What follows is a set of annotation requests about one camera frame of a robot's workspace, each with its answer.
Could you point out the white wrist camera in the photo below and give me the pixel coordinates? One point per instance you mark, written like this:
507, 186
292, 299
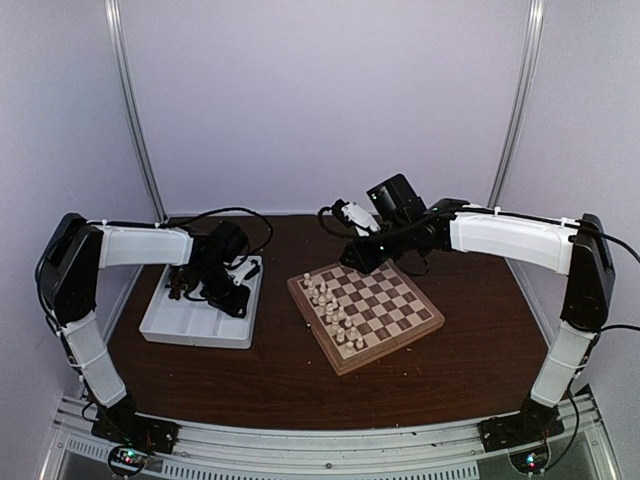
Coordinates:
245, 272
350, 214

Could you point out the right control circuit board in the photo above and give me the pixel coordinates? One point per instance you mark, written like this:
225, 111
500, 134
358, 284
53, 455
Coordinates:
529, 462

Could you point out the pile of dark chess pieces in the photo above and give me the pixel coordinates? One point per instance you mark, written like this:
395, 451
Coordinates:
181, 283

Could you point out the white chess pawn corner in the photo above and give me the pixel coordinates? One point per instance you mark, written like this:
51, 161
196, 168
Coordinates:
350, 348

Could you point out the left control circuit board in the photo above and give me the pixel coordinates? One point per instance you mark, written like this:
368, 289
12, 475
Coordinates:
126, 461

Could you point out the left aluminium corner post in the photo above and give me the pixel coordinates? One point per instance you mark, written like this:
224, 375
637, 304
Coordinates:
117, 37

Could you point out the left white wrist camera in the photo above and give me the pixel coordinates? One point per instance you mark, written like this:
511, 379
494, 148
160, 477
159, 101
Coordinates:
245, 272

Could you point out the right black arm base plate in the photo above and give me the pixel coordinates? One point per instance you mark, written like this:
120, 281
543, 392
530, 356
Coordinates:
518, 429

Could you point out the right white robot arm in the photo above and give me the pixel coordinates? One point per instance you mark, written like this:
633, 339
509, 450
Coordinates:
574, 248

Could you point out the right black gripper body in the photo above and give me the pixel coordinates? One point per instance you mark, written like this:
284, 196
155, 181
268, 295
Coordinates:
371, 261

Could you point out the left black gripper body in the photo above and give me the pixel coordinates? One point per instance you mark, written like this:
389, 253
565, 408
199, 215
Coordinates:
218, 294

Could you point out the aluminium corner post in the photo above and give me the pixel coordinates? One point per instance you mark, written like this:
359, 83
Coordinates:
527, 70
117, 37

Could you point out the white plastic divided tray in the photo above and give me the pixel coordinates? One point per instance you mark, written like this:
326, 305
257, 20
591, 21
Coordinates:
193, 323

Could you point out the wooden chess board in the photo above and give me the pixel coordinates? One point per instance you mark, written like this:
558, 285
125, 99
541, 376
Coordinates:
386, 307

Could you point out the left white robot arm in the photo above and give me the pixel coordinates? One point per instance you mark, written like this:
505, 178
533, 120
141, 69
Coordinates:
67, 273

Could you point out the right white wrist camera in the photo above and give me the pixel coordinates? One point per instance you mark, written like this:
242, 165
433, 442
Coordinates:
350, 214

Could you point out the right aluminium corner post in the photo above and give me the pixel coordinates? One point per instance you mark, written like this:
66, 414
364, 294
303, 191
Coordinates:
527, 70

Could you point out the aluminium front rail frame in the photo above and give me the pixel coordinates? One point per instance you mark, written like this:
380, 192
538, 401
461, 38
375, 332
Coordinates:
451, 450

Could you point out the control circuit board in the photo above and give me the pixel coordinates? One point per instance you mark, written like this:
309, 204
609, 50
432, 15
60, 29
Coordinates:
529, 462
126, 461

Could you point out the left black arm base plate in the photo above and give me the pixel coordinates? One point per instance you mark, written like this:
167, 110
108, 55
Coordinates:
125, 426

